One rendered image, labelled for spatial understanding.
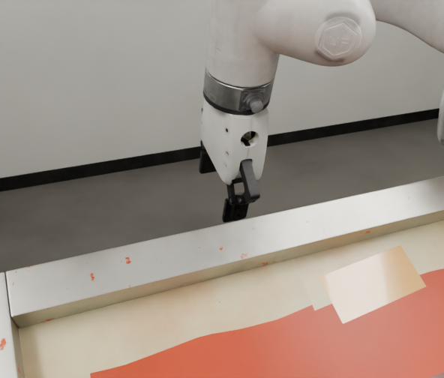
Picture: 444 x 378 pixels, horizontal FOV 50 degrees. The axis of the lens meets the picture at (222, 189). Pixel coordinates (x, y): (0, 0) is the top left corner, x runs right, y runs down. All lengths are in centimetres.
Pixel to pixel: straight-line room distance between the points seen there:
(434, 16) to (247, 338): 37
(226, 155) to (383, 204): 17
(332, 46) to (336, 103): 416
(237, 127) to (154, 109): 338
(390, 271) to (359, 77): 420
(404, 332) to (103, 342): 28
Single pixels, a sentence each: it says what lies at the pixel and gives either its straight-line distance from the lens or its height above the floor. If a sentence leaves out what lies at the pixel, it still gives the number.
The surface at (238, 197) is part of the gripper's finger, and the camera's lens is 55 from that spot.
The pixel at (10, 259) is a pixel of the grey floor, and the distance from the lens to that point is 320.
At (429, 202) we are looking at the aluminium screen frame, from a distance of 54.
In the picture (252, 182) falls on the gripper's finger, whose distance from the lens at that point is 53.
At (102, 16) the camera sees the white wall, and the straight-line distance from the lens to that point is 364.
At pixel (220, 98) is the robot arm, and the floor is 164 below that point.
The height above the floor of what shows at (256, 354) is 147.
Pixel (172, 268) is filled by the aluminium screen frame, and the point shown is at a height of 154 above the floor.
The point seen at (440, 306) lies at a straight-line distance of 53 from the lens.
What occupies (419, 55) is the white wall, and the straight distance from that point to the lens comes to 506.
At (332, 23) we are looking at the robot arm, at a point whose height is 172.
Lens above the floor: 180
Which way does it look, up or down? 29 degrees down
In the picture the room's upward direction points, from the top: straight up
